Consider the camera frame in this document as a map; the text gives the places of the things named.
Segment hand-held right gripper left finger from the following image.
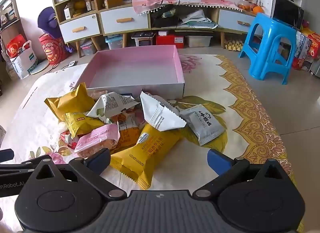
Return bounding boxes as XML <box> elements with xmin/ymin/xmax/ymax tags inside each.
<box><xmin>29</xmin><ymin>148</ymin><xmax>127</xmax><ymax>198</ymax></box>

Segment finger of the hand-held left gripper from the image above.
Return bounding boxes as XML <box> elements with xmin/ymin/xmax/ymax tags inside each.
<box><xmin>0</xmin><ymin>154</ymin><xmax>52</xmax><ymax>175</ymax></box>
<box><xmin>0</xmin><ymin>148</ymin><xmax>14</xmax><ymax>163</ymax></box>

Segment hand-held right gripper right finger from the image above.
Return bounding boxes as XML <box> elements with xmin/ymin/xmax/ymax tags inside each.
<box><xmin>192</xmin><ymin>149</ymin><xmax>293</xmax><ymax>198</ymax></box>

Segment pink snack packet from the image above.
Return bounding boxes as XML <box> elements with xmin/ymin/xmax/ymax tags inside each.
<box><xmin>74</xmin><ymin>123</ymin><xmax>120</xmax><ymax>159</ymax></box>

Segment red snack packet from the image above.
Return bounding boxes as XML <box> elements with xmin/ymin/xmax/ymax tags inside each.
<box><xmin>60</xmin><ymin>131</ymin><xmax>78</xmax><ymax>150</ymax></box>

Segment grey snack packet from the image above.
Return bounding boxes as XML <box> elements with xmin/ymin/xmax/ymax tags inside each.
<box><xmin>179</xmin><ymin>108</ymin><xmax>225</xmax><ymax>146</ymax></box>

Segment orange and white snack packet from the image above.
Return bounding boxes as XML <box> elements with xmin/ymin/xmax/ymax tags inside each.
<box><xmin>110</xmin><ymin>113</ymin><xmax>146</xmax><ymax>154</ymax></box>

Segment small yellow snack packet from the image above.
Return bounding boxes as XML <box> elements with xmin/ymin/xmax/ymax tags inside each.
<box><xmin>62</xmin><ymin>112</ymin><xmax>105</xmax><ymax>139</ymax></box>

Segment large yellow snack packet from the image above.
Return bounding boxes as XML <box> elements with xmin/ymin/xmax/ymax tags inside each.
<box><xmin>110</xmin><ymin>123</ymin><xmax>183</xmax><ymax>190</ymax></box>

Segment white green-print snack packet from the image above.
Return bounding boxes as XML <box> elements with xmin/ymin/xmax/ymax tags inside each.
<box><xmin>86</xmin><ymin>92</ymin><xmax>141</xmax><ymax>124</ymax></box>

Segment gold snack packet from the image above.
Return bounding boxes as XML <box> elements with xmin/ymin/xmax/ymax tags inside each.
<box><xmin>44</xmin><ymin>83</ymin><xmax>96</xmax><ymax>122</ymax></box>

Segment clear wafer packet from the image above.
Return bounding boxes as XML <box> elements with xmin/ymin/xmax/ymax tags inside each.
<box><xmin>89</xmin><ymin>89</ymin><xmax>108</xmax><ymax>101</ymax></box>

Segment pink cardboard box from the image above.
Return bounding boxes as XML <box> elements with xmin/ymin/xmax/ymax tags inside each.
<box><xmin>74</xmin><ymin>45</ymin><xmax>186</xmax><ymax>100</ymax></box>

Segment white paper bag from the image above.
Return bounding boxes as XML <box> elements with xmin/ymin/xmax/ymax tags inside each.
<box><xmin>11</xmin><ymin>40</ymin><xmax>38</xmax><ymax>80</ymax></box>

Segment round wooden board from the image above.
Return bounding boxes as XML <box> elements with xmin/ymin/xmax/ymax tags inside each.
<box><xmin>29</xmin><ymin>60</ymin><xmax>51</xmax><ymax>75</ymax></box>

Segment red gift bag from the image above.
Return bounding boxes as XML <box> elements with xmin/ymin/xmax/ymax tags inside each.
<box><xmin>6</xmin><ymin>35</ymin><xmax>28</xmax><ymax>59</ymax></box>

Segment red cartoon face bucket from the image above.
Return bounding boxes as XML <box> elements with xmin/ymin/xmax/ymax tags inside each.
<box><xmin>38</xmin><ymin>33</ymin><xmax>68</xmax><ymax>66</ymax></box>

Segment yellow egg tray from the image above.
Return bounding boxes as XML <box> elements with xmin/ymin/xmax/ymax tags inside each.
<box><xmin>225</xmin><ymin>38</ymin><xmax>244</xmax><ymax>51</ymax></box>

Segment clear storage box blue lid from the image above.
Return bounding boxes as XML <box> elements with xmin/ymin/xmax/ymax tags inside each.
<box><xmin>105</xmin><ymin>35</ymin><xmax>124</xmax><ymax>50</ymax></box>

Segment clear storage box white lid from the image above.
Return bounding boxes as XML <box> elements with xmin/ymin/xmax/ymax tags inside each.
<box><xmin>186</xmin><ymin>36</ymin><xmax>213</xmax><ymax>48</ymax></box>

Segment red box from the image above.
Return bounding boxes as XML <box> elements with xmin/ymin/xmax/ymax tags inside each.
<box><xmin>156</xmin><ymin>34</ymin><xmax>185</xmax><ymax>48</ymax></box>

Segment flat black device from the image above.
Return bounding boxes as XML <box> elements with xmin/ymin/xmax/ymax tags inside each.
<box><xmin>131</xmin><ymin>32</ymin><xmax>155</xmax><ymax>47</ymax></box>

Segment white drawer with lock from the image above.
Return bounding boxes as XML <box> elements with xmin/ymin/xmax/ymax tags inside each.
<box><xmin>59</xmin><ymin>13</ymin><xmax>101</xmax><ymax>43</ymax></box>

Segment wooden side rack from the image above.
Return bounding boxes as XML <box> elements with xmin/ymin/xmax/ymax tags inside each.
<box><xmin>0</xmin><ymin>0</ymin><xmax>22</xmax><ymax>39</ymax></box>

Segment purple plush toy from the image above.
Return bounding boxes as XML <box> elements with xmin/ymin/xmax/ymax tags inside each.
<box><xmin>37</xmin><ymin>6</ymin><xmax>73</xmax><ymax>53</ymax></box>

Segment small white drawer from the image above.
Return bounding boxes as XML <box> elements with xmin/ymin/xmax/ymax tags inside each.
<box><xmin>218</xmin><ymin>9</ymin><xmax>257</xmax><ymax>33</ymax></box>

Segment wide white drawer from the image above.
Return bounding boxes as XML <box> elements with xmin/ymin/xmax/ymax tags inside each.
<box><xmin>100</xmin><ymin>6</ymin><xmax>150</xmax><ymax>35</ymax></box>

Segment folded pale cloths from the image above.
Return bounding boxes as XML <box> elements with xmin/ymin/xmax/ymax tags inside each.
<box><xmin>180</xmin><ymin>9</ymin><xmax>218</xmax><ymax>29</ymax></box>

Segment red snack cartons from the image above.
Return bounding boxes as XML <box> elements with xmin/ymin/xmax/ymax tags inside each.
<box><xmin>292</xmin><ymin>28</ymin><xmax>320</xmax><ymax>71</ymax></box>

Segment blue plastic stool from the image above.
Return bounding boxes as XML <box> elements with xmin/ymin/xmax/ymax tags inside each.
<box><xmin>238</xmin><ymin>13</ymin><xmax>301</xmax><ymax>85</ymax></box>

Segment white barcode carton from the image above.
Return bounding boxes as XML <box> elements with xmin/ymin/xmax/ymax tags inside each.
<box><xmin>63</xmin><ymin>5</ymin><xmax>74</xmax><ymax>20</ymax></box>

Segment low wooden cabinet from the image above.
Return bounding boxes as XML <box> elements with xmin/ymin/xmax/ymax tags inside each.
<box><xmin>97</xmin><ymin>4</ymin><xmax>258</xmax><ymax>48</ymax></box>

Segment black bag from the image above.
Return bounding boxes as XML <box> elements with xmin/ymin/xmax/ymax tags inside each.
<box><xmin>151</xmin><ymin>5</ymin><xmax>183</xmax><ymax>28</ymax></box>

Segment pink floral cloth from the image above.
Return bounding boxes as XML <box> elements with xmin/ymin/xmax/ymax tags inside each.
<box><xmin>131</xmin><ymin>0</ymin><xmax>245</xmax><ymax>17</ymax></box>

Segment black microwave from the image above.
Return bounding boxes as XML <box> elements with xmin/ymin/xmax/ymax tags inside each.
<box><xmin>271</xmin><ymin>0</ymin><xmax>305</xmax><ymax>31</ymax></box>

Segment white printed carton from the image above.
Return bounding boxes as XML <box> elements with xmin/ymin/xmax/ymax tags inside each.
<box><xmin>256</xmin><ymin>0</ymin><xmax>273</xmax><ymax>17</ymax></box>

